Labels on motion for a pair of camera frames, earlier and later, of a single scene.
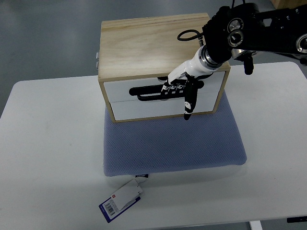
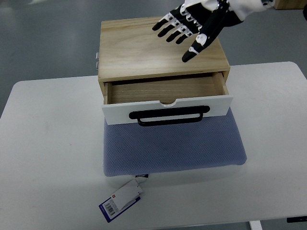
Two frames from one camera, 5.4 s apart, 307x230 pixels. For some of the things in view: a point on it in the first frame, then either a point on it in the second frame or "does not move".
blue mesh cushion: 206,140 does not move
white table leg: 256,225 does not move
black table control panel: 297,219 does not move
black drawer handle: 137,90 -> 169,112
